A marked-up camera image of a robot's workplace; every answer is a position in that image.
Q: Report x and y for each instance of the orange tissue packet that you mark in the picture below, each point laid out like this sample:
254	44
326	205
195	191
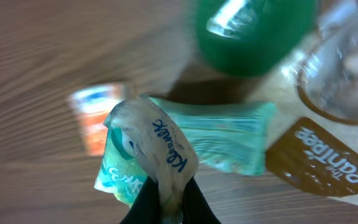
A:
91	106

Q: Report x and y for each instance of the clear bagged bread pack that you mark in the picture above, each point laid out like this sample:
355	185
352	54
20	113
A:
313	139

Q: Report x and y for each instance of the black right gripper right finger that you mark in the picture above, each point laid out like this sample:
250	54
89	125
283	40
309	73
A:
195	207

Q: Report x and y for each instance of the green Kleenex tissue pack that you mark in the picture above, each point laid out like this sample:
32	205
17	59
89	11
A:
144	142

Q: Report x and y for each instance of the light green wipes packet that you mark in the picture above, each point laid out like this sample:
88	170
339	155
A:
230	138

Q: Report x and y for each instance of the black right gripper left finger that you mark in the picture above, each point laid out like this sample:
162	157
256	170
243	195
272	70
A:
146	208

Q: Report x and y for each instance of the green lidded jar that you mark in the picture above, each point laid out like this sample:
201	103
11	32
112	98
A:
246	38

